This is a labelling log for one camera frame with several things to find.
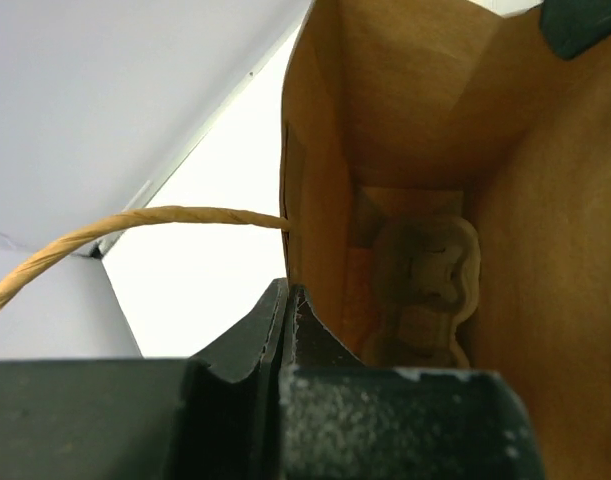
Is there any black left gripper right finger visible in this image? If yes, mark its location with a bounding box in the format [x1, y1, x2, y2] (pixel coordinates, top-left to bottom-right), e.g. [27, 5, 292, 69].
[279, 286, 545, 479]

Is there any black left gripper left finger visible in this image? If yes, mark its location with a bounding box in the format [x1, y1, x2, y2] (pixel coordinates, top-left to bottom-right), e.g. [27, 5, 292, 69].
[0, 279, 288, 480]

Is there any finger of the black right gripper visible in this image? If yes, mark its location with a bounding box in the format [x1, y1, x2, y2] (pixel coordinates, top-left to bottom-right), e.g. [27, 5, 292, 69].
[539, 0, 611, 60]

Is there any brown paper bag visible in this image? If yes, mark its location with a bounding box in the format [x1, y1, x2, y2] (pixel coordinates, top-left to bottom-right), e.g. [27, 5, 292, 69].
[0, 1, 611, 479]

